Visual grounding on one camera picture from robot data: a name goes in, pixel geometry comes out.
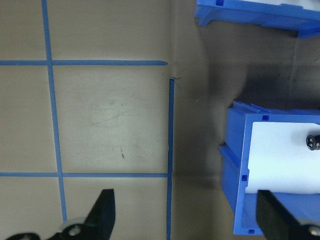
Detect blue plastic bin holding capacitors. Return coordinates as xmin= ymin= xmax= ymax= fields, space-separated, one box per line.
xmin=219 ymin=100 xmax=320 ymax=236

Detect blue plastic bin holding buttons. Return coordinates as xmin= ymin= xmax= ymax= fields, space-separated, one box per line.
xmin=194 ymin=0 xmax=320 ymax=40

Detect dark cylindrical capacitor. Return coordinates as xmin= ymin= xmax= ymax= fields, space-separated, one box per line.
xmin=306 ymin=134 xmax=320 ymax=152

